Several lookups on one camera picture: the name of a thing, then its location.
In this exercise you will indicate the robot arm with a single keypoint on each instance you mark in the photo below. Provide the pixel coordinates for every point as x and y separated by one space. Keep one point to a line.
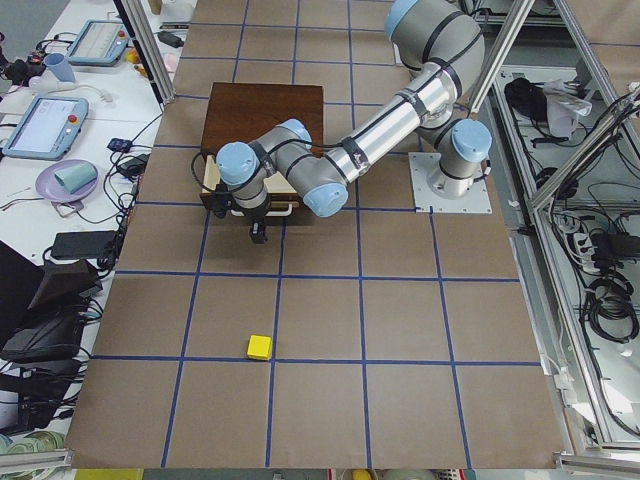
445 48

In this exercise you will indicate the purple plate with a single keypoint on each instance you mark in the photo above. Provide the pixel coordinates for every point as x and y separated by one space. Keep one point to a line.
47 186

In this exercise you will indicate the upper teach pendant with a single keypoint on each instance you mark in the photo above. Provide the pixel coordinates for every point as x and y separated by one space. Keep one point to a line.
100 43

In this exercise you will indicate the blue cup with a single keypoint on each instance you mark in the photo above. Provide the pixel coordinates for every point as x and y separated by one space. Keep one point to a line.
59 66

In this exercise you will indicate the teach pendant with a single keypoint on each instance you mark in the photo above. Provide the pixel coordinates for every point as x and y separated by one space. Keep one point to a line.
48 129
100 43

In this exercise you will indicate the dark wooden cabinet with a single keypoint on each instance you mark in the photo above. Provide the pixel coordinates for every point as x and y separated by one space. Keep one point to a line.
245 111

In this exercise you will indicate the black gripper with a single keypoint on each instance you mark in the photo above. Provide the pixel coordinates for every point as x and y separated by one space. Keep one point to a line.
255 219

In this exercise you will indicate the aluminium frame post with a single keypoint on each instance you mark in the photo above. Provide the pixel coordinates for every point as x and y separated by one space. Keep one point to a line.
137 25

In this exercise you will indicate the lower teach pendant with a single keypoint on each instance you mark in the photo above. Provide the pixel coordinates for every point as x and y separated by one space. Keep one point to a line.
48 129

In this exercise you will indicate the yellow block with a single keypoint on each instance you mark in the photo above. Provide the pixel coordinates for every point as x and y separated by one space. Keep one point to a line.
259 347

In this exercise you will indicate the teal cup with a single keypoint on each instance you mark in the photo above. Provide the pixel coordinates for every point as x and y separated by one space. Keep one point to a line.
74 176

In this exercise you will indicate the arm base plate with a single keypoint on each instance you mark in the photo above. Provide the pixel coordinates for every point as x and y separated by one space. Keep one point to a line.
435 192

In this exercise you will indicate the pink cup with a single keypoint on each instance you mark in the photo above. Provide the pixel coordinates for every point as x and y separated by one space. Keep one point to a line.
170 62

